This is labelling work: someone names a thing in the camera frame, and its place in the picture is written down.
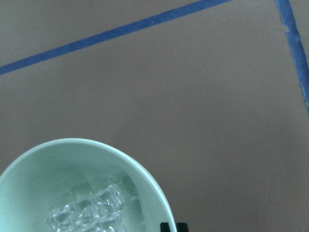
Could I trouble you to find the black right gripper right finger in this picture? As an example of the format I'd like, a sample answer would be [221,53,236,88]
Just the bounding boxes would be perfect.
[176,222,188,232]

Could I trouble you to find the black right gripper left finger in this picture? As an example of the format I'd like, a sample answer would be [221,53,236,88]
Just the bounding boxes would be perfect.
[160,222,170,232]

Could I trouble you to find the ice cubes in green bowl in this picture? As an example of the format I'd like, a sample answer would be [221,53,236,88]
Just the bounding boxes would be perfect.
[45,177,143,232]

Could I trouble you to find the green ceramic bowl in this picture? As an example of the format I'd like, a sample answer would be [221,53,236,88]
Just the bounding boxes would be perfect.
[0,138,177,232]

